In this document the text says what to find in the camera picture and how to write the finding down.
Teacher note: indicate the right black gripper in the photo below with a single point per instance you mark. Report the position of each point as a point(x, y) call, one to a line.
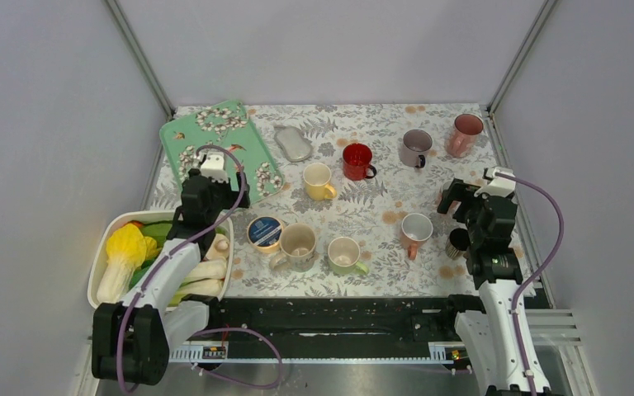
point(458, 190)

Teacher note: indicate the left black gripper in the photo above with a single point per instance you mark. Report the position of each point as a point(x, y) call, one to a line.
point(233, 195)

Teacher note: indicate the pink face mug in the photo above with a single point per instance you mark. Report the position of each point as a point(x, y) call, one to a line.
point(466, 130)

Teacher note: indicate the brown cup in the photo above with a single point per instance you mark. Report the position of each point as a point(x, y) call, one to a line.
point(457, 243)

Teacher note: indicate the lilac mug black handle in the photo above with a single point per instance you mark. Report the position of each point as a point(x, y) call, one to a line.
point(415, 147)

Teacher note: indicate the cream floral mug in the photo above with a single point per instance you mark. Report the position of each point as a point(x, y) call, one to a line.
point(297, 249)

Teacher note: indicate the red mug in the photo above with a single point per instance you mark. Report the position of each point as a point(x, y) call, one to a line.
point(357, 162)

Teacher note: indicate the yellow mug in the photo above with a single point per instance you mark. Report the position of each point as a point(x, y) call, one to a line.
point(317, 182)

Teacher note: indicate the light green mug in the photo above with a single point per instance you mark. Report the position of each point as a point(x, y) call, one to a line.
point(344, 256)

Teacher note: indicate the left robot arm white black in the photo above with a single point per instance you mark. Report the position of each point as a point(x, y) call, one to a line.
point(132, 338)

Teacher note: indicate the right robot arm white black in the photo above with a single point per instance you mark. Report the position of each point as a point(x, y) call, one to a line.
point(493, 325)

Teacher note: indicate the toy mushroom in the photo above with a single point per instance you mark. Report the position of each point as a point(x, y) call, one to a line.
point(220, 248)

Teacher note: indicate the toy green leafy vegetable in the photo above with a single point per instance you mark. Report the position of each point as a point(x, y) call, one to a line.
point(155, 235)

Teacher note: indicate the round blue lid tin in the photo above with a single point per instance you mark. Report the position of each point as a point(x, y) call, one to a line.
point(263, 234)

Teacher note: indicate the toy leek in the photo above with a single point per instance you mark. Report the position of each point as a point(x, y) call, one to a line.
point(207, 270)

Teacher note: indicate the green floral tray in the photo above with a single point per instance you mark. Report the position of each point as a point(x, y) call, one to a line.
point(227, 125)

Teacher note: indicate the toy white radish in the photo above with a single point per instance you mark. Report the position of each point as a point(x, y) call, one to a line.
point(206, 287)

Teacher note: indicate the white vegetable tub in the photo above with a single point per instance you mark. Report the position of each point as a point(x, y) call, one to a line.
point(99, 264)

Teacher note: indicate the toy yellow napa cabbage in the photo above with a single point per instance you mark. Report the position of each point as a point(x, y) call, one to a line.
point(126, 251)

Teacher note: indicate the grey oval dish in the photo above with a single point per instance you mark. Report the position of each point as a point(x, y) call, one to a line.
point(295, 147)

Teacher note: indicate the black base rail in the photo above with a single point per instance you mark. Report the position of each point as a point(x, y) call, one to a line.
point(340, 328)

